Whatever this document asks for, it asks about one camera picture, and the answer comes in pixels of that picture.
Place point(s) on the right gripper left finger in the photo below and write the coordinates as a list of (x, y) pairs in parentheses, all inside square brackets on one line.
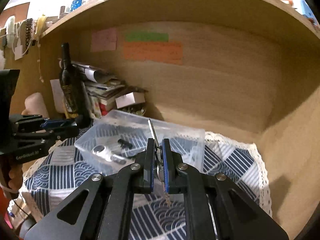
[(145, 181)]

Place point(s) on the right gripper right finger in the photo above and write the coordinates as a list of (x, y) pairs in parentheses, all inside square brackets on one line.
[(173, 181)]

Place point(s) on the bunch of keys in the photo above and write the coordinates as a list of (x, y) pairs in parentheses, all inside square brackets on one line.
[(159, 162)]

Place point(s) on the black cylindrical clip object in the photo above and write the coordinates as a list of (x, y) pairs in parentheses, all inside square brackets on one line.
[(125, 144)]

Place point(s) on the clear plastic box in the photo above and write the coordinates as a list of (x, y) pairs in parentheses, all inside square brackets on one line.
[(187, 141)]

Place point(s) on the silver white handheld device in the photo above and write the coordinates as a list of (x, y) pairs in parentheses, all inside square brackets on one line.
[(106, 154)]

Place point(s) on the person left hand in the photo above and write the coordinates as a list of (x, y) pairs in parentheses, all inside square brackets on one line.
[(16, 177)]

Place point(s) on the blue patterned tablecloth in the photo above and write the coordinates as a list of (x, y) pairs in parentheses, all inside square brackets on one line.
[(55, 177)]

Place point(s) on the white small box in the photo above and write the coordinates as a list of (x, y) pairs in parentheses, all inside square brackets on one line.
[(133, 98)]

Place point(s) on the dark wine bottle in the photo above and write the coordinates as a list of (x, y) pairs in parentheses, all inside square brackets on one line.
[(71, 85)]

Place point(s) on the stack of papers and books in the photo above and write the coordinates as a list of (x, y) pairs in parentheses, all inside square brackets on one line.
[(101, 90)]

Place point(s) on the orange sticky note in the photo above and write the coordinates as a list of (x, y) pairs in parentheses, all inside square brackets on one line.
[(165, 52)]

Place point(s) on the pink sticky note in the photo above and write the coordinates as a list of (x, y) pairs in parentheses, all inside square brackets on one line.
[(104, 40)]

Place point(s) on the green sticky note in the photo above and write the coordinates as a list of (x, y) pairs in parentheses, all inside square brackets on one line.
[(142, 36)]

